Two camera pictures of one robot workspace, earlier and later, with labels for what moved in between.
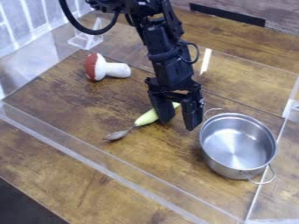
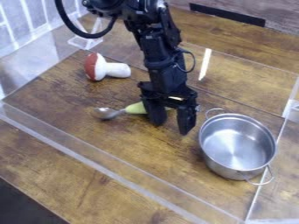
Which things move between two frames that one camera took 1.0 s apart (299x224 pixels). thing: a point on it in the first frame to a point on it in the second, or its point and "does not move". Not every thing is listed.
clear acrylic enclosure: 82,144 does not move
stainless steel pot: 238,146 does not move
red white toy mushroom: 98,69 does not move
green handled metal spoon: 145,120 to 107,113
